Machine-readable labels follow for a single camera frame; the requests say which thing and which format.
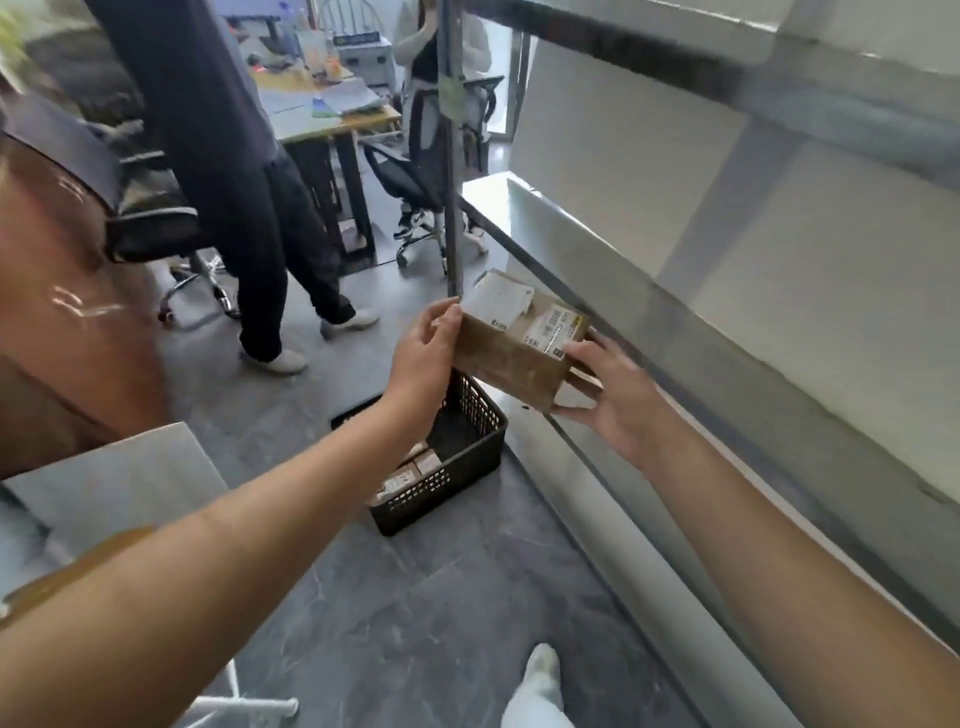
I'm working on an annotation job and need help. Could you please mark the wooden chair white metal frame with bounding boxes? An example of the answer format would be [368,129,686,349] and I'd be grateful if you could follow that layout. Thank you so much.
[0,524,301,728]

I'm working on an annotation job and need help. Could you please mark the black plastic basket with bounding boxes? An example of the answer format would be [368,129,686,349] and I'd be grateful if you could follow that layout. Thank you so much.
[329,368,509,538]

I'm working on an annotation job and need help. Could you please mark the light wooden desk black legs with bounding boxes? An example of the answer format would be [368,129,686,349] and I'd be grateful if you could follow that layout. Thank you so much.
[251,59,404,264]

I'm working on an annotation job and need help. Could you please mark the person's right forearm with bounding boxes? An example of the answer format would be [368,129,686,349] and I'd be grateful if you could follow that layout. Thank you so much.
[641,427,960,728]

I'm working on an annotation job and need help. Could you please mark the black office chair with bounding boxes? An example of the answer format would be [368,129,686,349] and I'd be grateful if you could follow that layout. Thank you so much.
[101,146,241,328]
[22,29,144,129]
[363,74,505,271]

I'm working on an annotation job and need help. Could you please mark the person's left hand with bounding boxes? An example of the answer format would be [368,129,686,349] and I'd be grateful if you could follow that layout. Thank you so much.
[378,296,464,444]

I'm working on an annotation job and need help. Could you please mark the person's white right shoe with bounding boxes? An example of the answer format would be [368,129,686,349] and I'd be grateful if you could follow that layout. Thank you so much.
[522,643,562,695]

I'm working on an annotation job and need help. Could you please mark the person's white trousers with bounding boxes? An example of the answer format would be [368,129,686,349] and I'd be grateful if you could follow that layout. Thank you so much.
[500,674,575,728]

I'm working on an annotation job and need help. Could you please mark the grey desktop printer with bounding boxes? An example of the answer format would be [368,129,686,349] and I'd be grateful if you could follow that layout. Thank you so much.
[333,33,397,91]

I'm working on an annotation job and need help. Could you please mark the person's right hand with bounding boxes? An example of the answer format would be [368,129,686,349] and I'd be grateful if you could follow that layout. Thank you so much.
[551,329,676,470]

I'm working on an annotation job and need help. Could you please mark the scattered white documents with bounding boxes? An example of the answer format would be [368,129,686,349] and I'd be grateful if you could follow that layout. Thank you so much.
[258,74,384,121]

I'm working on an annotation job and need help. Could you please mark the brown wooden cabinet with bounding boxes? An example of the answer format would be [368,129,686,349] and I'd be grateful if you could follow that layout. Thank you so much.
[0,82,170,481]

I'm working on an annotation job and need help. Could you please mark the grey metal shelf rack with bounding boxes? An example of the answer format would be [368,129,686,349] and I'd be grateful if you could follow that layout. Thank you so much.
[434,0,960,728]

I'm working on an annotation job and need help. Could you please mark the parcel with scribbled label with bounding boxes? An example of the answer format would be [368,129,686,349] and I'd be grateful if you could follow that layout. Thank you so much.
[367,462,421,508]

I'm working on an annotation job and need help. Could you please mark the pale green paper label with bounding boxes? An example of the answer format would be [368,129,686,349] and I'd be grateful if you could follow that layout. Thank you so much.
[438,73,470,121]

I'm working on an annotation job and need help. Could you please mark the person's left forearm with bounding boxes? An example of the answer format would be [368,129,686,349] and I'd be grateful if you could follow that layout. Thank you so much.
[0,389,451,728]

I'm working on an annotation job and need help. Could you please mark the white flat board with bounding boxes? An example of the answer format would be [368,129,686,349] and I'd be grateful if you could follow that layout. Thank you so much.
[0,421,230,556]

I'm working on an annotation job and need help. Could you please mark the white foam panel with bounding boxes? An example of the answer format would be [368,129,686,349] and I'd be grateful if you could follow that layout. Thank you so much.
[659,0,960,76]

